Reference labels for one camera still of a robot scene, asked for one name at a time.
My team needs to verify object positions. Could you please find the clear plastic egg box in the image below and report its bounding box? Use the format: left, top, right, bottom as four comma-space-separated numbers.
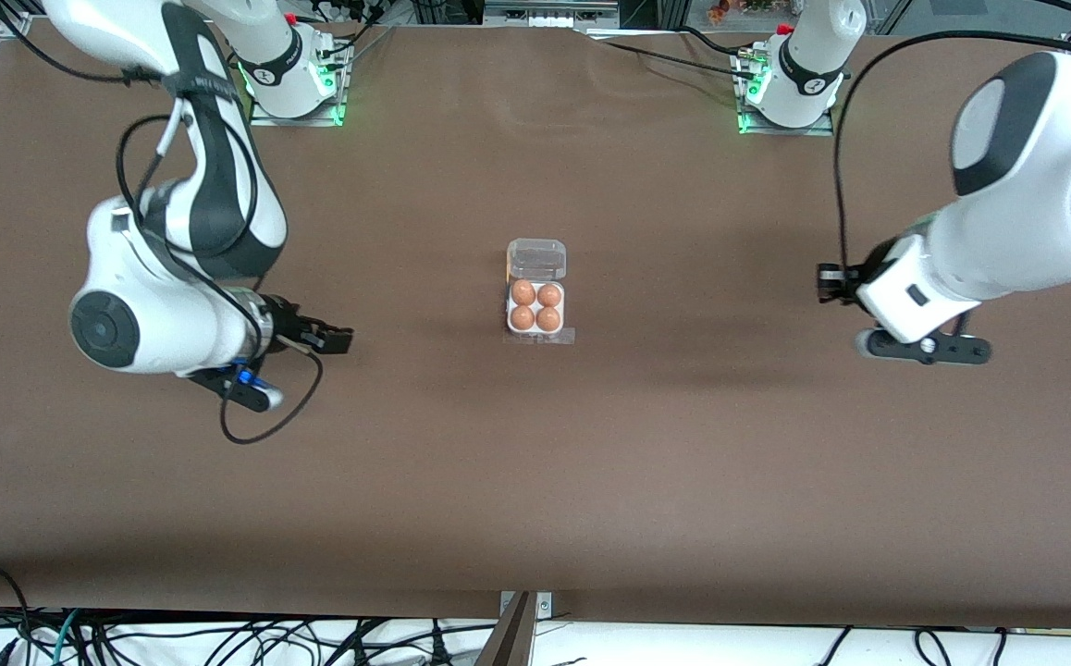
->
504, 238, 569, 336

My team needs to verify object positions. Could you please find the clear plastic egg carton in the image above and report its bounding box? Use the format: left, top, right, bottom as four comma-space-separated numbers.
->
502, 326, 577, 347

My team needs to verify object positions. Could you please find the grey control box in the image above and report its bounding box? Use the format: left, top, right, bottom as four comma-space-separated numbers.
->
483, 0, 622, 29

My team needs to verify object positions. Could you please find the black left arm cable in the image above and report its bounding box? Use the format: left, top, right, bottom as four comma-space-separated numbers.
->
833, 30, 1071, 271

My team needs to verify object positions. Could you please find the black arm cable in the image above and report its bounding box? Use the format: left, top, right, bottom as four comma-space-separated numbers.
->
117, 116, 326, 445
833, 30, 1071, 271

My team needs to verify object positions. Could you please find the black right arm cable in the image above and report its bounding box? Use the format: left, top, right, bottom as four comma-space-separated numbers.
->
117, 116, 326, 445

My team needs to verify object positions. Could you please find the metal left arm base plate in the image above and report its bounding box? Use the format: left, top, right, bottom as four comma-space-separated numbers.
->
737, 51, 835, 137

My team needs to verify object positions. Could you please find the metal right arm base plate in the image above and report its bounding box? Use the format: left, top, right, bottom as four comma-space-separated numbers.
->
249, 42, 349, 128

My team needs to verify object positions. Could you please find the black table cable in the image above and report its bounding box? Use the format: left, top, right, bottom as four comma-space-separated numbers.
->
586, 37, 754, 80
679, 25, 763, 61

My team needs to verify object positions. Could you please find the black base cable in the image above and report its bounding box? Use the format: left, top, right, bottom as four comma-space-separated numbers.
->
309, 0, 398, 61

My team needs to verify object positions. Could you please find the teal floor cable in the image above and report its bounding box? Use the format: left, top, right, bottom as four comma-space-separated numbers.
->
53, 609, 83, 666

